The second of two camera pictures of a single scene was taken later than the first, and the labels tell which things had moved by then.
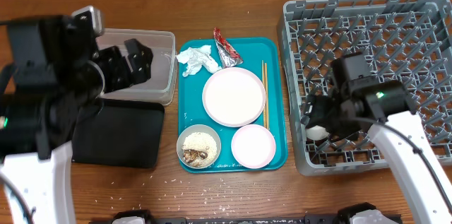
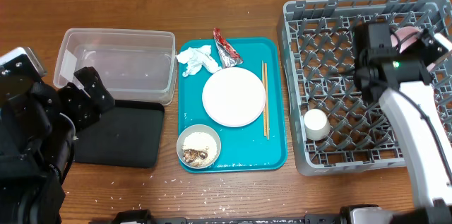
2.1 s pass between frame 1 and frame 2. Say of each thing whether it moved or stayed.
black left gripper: moved
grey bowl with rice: stayed
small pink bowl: moved
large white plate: stayed
